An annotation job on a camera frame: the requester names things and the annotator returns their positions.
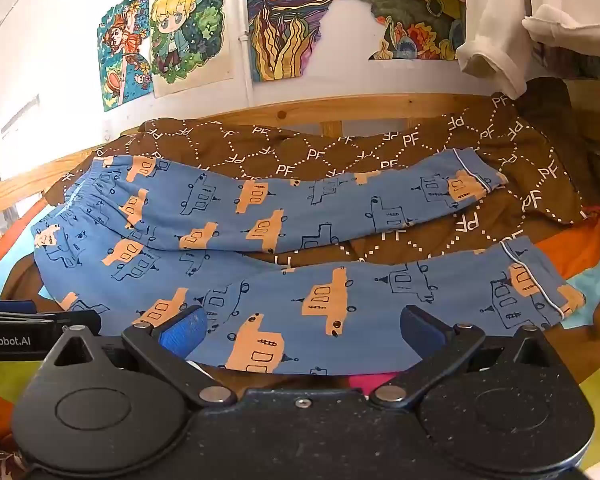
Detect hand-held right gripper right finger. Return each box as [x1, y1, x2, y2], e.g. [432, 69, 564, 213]
[369, 305, 568, 408]

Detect orange-haired figure wall poster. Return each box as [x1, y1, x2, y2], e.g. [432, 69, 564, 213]
[96, 0, 157, 113]

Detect colourful bed sheet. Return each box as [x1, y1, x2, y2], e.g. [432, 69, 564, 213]
[0, 205, 600, 480]

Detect brown patterned blanket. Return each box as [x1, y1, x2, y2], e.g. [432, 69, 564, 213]
[2, 77, 600, 386]

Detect blue printed pants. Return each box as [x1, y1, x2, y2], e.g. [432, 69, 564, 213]
[31, 147, 587, 376]

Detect white wall pipe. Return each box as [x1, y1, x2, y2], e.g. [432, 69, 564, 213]
[237, 34, 255, 109]

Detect white wall cable duct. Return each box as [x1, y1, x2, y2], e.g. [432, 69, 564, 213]
[0, 94, 42, 141]

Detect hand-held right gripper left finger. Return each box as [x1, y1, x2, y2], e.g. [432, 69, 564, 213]
[42, 305, 238, 408]

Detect blond figure wall poster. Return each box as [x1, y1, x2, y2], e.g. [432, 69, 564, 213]
[147, 0, 237, 99]

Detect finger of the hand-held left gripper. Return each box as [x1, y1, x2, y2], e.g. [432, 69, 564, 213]
[0, 300, 102, 337]

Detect white hanging garment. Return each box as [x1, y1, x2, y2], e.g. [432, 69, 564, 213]
[454, 0, 600, 102]

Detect swirl pattern wall poster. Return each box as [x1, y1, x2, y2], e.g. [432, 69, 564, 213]
[244, 0, 350, 84]

